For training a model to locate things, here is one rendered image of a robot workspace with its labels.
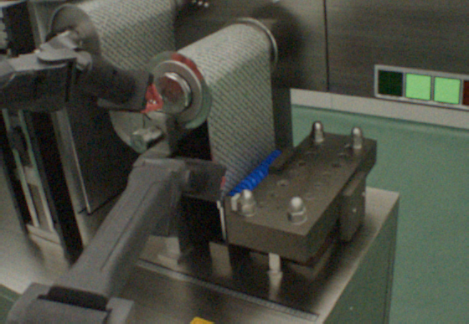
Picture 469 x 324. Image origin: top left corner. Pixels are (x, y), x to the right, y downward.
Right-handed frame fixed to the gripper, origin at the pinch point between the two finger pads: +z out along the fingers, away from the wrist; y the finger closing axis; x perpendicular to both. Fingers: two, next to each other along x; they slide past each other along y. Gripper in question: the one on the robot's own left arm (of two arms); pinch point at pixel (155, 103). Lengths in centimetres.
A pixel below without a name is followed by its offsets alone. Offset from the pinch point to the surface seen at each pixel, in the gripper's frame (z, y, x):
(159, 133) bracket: 3.4, -0.4, -4.7
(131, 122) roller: 7.0, -11.4, -2.5
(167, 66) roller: -0.8, 1.5, 6.7
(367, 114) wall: 283, -61, 73
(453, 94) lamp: 35, 44, 15
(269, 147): 32.0, 6.6, -0.2
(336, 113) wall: 283, -84, 71
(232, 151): 16.7, 7.2, -4.2
